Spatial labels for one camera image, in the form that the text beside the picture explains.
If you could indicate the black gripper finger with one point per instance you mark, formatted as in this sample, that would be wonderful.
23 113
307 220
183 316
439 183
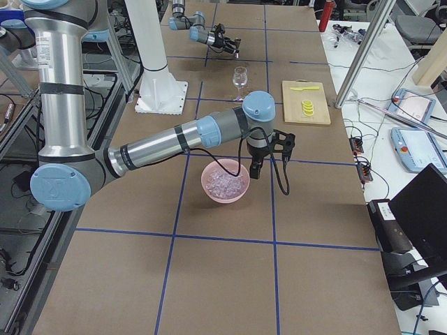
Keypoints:
255 169

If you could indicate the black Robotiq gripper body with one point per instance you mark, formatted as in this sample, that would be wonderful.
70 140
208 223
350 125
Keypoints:
219 42

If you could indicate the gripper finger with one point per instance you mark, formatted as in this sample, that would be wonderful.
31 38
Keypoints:
231 51
232 42

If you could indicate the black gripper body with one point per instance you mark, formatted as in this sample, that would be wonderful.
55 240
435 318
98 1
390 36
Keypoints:
258 156

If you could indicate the steel cocktail jigger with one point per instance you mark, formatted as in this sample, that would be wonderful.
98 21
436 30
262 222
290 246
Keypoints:
237 42

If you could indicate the clear wine glass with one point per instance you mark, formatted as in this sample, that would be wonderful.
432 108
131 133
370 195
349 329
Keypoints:
240 80

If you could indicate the pink bowl of ice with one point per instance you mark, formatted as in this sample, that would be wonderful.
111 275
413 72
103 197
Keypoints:
225 181

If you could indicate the wooden cutting board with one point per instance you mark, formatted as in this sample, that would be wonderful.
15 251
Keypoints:
292 104

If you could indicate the lemon slices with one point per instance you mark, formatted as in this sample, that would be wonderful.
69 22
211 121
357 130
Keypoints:
307 108

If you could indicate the yellow plastic knife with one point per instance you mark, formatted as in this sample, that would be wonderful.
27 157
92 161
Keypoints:
313 88

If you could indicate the red cylinder bottle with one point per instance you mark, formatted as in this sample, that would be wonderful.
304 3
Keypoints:
326 14

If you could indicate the clear plastic bag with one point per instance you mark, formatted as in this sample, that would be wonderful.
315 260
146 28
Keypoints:
340 34

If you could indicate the metal rod green tip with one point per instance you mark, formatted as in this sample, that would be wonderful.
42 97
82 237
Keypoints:
406 120

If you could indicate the far blue teach pendant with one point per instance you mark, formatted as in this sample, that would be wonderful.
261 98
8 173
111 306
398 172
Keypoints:
410 104

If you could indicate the blue teach pendant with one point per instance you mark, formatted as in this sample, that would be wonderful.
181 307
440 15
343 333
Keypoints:
417 149
410 104

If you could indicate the near blue teach pendant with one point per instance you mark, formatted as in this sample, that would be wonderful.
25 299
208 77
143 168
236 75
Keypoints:
417 149

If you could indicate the black monitor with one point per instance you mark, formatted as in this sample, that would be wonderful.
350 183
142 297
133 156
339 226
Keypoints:
420 210

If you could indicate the grey office chair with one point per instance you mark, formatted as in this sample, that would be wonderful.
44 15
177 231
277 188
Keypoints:
426 26

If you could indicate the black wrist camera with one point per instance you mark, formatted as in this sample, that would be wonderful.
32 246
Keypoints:
283 143

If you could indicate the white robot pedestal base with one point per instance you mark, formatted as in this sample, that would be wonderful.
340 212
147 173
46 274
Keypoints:
159 92

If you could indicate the aluminium frame post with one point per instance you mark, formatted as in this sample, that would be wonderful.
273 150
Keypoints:
375 27

